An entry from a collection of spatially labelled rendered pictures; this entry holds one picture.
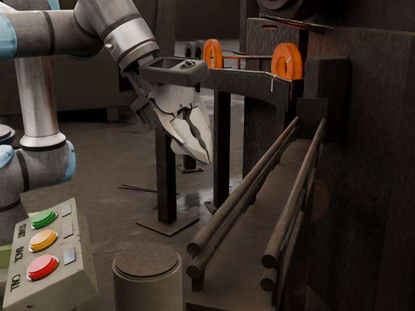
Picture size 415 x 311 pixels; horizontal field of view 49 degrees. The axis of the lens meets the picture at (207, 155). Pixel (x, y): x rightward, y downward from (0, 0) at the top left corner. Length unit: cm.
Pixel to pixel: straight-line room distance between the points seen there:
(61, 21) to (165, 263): 44
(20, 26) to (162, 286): 48
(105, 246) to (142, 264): 113
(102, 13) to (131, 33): 5
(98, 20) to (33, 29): 11
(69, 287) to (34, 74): 70
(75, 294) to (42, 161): 67
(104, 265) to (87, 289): 116
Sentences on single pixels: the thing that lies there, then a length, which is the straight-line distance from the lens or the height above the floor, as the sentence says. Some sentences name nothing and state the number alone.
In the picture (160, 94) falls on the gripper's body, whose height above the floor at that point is 81.
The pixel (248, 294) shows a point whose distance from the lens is 42.
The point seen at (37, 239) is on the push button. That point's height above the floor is 61.
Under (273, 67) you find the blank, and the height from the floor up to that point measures 73.
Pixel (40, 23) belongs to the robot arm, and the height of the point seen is 91.
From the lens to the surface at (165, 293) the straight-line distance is 80.
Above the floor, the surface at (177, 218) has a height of 1.
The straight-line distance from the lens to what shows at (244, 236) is 54.
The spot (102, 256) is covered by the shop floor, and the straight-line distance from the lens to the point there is 186.
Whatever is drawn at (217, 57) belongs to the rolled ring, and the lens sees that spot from 209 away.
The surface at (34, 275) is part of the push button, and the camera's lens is 66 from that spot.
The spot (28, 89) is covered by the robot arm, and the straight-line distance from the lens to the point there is 123.
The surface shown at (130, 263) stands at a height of 52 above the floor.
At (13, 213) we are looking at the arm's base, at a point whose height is 42.
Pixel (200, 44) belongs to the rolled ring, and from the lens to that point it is 232.
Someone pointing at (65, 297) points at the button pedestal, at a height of 58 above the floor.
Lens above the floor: 95
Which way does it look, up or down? 19 degrees down
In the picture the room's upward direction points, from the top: straight up
